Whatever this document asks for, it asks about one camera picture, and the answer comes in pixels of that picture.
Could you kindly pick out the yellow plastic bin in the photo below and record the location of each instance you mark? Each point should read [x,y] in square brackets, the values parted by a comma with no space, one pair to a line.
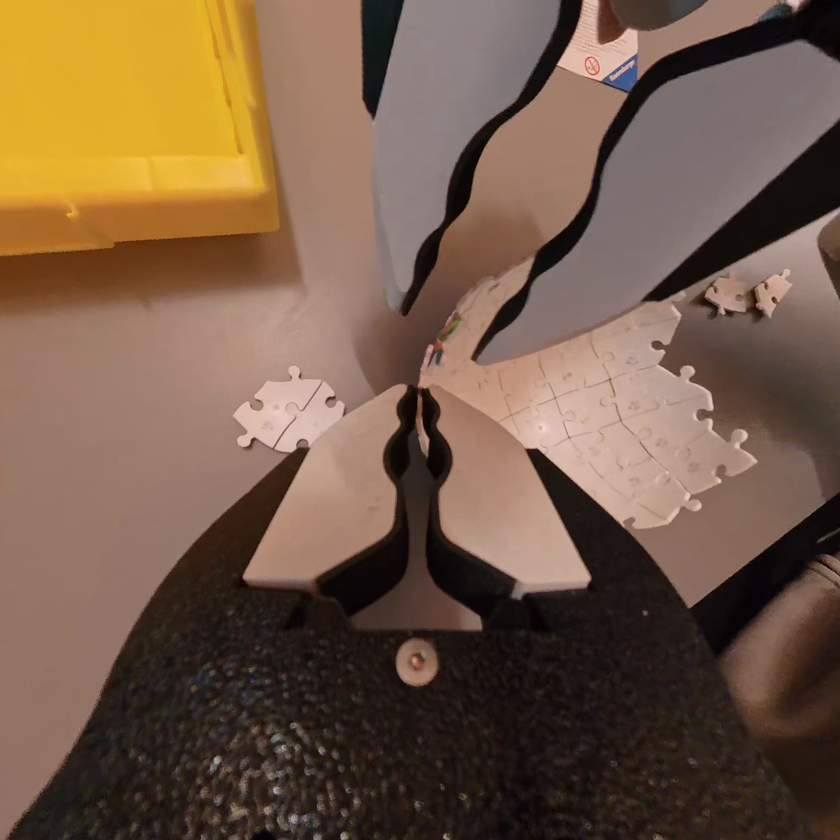
[98,131]

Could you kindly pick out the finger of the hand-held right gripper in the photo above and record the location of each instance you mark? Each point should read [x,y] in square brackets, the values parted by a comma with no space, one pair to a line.
[446,85]
[689,197]

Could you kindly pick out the white instruction sheet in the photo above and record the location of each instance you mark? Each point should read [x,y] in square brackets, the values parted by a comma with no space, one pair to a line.
[604,56]

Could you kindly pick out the joined pair of puzzle pieces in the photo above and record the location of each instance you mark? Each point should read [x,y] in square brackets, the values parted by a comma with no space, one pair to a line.
[289,410]

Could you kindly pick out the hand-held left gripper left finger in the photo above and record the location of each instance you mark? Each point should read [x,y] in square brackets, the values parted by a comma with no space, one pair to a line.
[328,518]

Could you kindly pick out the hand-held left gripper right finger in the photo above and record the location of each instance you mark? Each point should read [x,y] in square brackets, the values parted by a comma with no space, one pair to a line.
[512,525]

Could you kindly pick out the curved jigsaw puzzle piece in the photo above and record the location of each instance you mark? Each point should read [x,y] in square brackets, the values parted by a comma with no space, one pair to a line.
[771,292]
[727,295]

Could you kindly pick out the partly built puzzle ball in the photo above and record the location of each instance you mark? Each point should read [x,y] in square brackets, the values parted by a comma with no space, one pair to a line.
[590,426]

